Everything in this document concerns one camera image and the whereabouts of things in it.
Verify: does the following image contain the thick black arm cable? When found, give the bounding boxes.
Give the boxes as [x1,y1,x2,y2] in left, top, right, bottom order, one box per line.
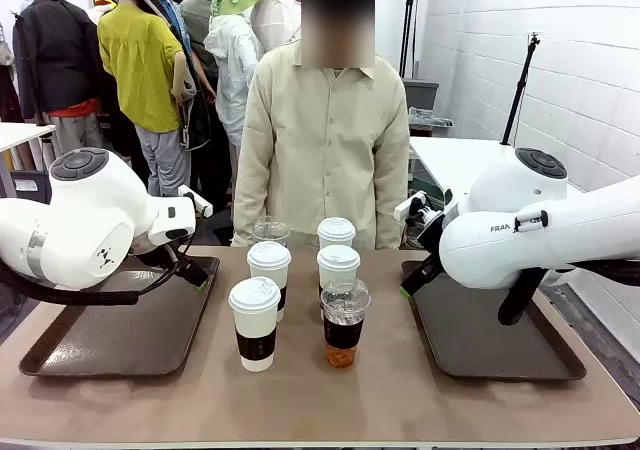
[497,258,640,327]
[0,258,140,307]

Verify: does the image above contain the black cable strap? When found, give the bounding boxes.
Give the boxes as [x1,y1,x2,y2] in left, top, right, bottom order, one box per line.
[513,209,550,234]

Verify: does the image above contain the black tripod pole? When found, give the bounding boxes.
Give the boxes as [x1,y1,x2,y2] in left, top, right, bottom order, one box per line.
[501,32,543,146]

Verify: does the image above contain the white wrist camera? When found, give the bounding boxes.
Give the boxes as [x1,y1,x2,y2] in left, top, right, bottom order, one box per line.
[393,191,429,223]
[178,184,214,219]

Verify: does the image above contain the person in beige shirt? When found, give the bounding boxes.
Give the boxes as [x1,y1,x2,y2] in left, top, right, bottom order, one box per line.
[230,0,411,251]

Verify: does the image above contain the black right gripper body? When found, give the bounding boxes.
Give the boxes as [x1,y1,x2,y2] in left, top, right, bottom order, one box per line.
[415,214,447,276]

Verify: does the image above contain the dark brown plastic tray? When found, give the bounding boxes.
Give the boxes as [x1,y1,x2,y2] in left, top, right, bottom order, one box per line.
[401,260,588,382]
[18,255,221,379]

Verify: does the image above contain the mannequin in yellow shirt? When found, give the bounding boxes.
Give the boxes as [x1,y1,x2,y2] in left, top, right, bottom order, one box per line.
[97,0,199,197]

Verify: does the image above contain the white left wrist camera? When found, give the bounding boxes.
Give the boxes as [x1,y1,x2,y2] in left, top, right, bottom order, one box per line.
[178,184,214,219]

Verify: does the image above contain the grey bin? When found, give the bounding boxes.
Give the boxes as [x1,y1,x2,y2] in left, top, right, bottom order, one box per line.
[402,78,440,121]

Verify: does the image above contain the mannequin in grey-green top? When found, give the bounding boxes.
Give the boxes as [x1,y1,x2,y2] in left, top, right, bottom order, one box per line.
[179,0,221,89]

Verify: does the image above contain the mannequin with green hat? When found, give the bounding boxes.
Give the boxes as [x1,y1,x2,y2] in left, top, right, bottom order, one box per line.
[203,0,267,146]

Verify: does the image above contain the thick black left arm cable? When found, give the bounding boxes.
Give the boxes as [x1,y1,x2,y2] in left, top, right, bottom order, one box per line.
[0,258,140,307]

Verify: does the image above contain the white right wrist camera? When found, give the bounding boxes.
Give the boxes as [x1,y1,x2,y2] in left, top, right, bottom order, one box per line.
[393,191,429,223]

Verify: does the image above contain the person's left forearm beige sleeve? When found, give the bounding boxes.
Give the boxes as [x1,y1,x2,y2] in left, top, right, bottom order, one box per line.
[373,164,411,251]

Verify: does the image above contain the mannequin in white blouse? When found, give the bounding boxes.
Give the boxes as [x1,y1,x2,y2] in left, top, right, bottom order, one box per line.
[249,0,304,54]

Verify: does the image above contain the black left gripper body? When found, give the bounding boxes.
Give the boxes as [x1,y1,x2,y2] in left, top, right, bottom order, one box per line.
[130,239,195,272]

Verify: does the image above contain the person's right forearm beige sleeve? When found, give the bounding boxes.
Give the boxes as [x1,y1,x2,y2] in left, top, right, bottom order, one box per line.
[231,164,274,249]

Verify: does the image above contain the white side table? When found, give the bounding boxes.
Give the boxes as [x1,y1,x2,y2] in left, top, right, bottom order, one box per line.
[0,122,57,154]

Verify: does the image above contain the white paper cup black sleeve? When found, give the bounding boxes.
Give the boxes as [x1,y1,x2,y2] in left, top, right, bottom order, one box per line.
[246,240,293,323]
[316,244,361,294]
[228,276,282,373]
[316,216,357,250]

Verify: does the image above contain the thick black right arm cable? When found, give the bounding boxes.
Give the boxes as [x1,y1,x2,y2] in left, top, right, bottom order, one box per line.
[497,258,640,327]

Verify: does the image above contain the mannequin in black jacket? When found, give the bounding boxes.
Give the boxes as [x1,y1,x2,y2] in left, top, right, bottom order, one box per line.
[12,0,104,156]

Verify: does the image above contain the black light stand poles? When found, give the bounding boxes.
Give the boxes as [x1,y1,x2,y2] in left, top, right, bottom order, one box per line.
[398,0,422,79]

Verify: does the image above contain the clear plastic iced coffee cup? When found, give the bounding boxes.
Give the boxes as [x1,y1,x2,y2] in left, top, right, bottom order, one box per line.
[320,278,372,369]
[251,215,291,249]

